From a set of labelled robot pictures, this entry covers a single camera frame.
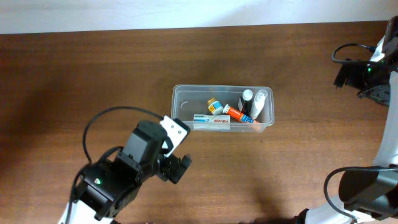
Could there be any white medicine box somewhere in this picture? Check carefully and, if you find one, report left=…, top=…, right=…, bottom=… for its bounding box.
left=193, top=114, right=231, bottom=131

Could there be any small gold-lid balm jar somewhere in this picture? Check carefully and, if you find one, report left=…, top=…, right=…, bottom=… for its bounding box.
left=207, top=98, right=224, bottom=115

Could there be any orange tablet tube white cap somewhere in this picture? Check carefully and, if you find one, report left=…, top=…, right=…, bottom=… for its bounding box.
left=223, top=105, right=259, bottom=124

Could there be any white spray bottle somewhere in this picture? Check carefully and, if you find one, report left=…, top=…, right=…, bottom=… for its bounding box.
left=249, top=90, right=268, bottom=119

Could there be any black bottle white cap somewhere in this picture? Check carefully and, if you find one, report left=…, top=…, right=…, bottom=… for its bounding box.
left=238, top=89, right=253, bottom=116

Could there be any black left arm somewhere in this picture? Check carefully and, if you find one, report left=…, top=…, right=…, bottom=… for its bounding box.
left=59, top=116, right=192, bottom=223

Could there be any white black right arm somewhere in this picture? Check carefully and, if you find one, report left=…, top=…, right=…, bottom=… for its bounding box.
left=293, top=17, right=397, bottom=223

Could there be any clear plastic container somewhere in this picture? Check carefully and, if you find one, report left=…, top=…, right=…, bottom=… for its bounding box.
left=171, top=85, right=275, bottom=133

